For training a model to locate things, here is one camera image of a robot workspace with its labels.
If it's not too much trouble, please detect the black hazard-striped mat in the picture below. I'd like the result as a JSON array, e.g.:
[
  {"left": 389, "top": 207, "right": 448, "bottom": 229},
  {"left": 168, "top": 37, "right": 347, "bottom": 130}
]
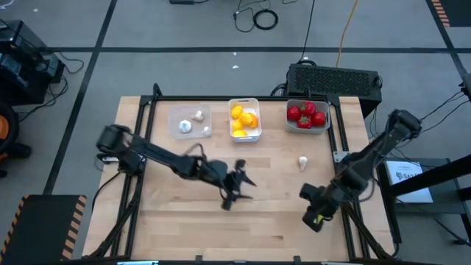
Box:
[
  {"left": 430, "top": 0, "right": 471, "bottom": 29},
  {"left": 0, "top": 194, "right": 88, "bottom": 265}
]

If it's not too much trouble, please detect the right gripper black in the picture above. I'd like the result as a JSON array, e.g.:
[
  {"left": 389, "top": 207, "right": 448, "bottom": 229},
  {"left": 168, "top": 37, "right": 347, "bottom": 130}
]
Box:
[{"left": 298, "top": 183, "right": 343, "bottom": 233}]

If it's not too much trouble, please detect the black aluminium table frame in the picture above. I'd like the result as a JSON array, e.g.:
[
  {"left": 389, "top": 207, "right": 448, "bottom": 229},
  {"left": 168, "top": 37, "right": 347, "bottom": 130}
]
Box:
[{"left": 88, "top": 82, "right": 403, "bottom": 263}]

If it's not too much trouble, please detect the orange and black wheel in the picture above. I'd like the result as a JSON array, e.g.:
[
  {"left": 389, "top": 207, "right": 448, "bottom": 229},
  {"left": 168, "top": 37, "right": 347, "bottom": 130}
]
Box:
[{"left": 0, "top": 102, "right": 32, "bottom": 177}]

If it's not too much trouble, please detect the yellow hanging cable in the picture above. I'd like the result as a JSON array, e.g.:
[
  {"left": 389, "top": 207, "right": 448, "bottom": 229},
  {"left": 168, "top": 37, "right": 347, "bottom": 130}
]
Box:
[{"left": 335, "top": 0, "right": 360, "bottom": 68}]

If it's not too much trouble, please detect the white plastic basket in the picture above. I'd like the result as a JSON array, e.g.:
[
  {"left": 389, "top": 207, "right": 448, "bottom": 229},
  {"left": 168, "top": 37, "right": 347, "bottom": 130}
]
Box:
[{"left": 227, "top": 97, "right": 263, "bottom": 144}]

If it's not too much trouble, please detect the black computer case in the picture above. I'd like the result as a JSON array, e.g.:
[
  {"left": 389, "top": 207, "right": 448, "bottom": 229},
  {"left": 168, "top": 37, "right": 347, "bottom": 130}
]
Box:
[{"left": 286, "top": 63, "right": 383, "bottom": 119}]

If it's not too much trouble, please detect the black hanging cable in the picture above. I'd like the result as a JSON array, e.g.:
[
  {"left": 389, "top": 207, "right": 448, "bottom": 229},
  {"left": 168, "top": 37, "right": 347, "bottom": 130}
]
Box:
[{"left": 297, "top": 0, "right": 316, "bottom": 63}]

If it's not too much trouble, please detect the black equipment cart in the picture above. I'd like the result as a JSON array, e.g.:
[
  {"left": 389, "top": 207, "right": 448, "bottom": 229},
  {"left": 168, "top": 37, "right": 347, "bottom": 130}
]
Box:
[{"left": 0, "top": 18, "right": 66, "bottom": 106}]

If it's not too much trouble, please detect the grey plastic basket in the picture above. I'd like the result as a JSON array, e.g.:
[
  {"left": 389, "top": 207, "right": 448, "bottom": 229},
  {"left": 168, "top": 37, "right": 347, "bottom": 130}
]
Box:
[{"left": 286, "top": 99, "right": 331, "bottom": 135}]

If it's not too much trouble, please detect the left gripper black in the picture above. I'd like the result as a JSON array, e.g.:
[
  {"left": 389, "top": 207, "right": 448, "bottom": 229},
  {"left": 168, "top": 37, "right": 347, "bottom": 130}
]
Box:
[{"left": 200, "top": 158, "right": 258, "bottom": 211}]

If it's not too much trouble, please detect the clear plastic container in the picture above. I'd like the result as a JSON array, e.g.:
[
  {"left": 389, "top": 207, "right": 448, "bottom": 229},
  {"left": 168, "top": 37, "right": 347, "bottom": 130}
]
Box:
[{"left": 168, "top": 104, "right": 213, "bottom": 141}]

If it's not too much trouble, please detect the black cable bundle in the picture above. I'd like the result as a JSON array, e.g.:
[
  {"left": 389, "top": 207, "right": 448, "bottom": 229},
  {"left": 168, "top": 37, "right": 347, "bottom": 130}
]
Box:
[
  {"left": 336, "top": 198, "right": 402, "bottom": 261},
  {"left": 88, "top": 183, "right": 143, "bottom": 258}
]

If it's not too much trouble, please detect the black metal stand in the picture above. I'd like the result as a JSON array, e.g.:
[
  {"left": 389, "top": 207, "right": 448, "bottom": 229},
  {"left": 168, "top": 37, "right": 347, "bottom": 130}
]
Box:
[{"left": 375, "top": 154, "right": 471, "bottom": 222}]

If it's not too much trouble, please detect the black coiled cable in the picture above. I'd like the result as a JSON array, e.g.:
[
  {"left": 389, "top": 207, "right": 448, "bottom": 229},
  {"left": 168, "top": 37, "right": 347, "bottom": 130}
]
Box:
[{"left": 252, "top": 9, "right": 280, "bottom": 31}]

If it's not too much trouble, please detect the white paper sheet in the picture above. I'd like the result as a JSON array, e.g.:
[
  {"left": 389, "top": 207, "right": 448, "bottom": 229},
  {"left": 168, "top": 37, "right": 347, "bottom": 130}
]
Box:
[{"left": 385, "top": 160, "right": 434, "bottom": 204}]

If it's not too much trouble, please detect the black loose floor cable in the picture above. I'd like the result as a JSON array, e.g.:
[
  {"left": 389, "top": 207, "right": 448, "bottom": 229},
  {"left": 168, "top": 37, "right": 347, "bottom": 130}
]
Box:
[{"left": 233, "top": 0, "right": 258, "bottom": 33}]

